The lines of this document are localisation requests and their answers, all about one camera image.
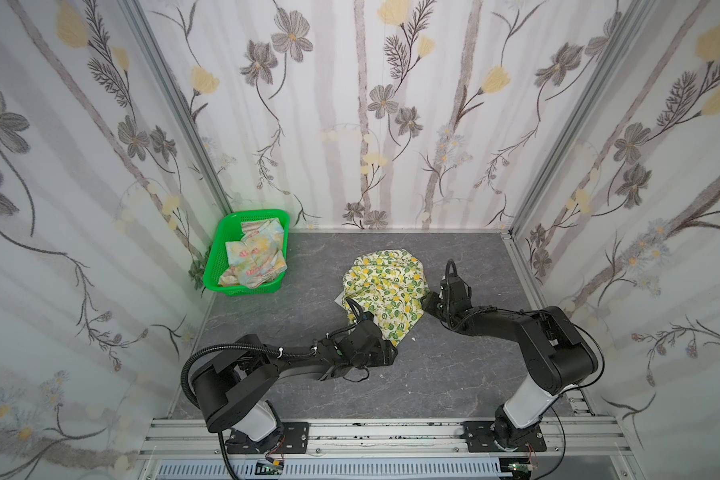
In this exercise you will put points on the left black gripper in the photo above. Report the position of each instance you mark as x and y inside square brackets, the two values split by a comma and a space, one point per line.
[381, 346]

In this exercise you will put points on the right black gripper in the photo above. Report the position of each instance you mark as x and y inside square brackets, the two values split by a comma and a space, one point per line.
[434, 303]

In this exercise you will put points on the lemon print yellow skirt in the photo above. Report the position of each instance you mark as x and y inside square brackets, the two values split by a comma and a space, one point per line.
[390, 284]

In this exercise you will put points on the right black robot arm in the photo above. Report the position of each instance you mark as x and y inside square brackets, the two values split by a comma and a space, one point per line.
[557, 358]

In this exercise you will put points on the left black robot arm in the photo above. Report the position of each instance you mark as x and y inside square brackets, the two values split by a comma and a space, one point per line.
[228, 382]

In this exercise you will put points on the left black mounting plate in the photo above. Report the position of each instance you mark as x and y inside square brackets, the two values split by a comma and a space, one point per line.
[286, 438]

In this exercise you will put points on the black mounting plate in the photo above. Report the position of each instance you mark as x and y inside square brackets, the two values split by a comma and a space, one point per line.
[286, 438]
[480, 437]

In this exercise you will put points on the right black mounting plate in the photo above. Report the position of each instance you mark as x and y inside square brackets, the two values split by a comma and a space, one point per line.
[480, 437]

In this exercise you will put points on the pastel floral folded skirt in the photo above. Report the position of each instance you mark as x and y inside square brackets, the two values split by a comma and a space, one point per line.
[256, 258]

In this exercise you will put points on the white slotted cable duct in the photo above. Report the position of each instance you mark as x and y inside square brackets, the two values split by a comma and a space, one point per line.
[389, 468]

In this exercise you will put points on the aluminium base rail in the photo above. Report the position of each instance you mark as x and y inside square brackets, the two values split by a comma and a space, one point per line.
[387, 438]

